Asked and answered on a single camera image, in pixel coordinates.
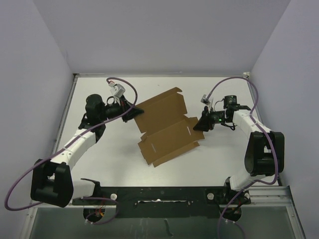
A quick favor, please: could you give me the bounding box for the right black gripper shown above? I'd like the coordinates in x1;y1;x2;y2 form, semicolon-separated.
193;107;230;132

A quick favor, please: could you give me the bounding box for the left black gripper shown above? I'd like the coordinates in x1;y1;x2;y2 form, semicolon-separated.
99;94;144;122

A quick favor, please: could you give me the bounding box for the brown cardboard box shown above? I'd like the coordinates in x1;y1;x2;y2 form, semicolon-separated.
134;87;204;167

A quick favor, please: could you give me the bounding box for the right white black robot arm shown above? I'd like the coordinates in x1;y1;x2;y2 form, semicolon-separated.
193;95;285;204

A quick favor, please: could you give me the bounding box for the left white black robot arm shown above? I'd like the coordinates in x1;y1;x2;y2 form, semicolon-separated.
30;94;144;207

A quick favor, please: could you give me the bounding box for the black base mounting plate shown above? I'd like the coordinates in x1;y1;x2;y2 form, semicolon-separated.
72;186;251;221

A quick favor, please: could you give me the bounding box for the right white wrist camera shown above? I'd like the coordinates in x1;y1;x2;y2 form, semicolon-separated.
200;95;213;111

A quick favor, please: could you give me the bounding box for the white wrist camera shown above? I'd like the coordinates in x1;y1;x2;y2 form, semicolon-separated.
108;82;126;98
200;95;213;111

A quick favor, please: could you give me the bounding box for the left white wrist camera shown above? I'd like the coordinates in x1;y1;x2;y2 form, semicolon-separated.
108;82;126;98

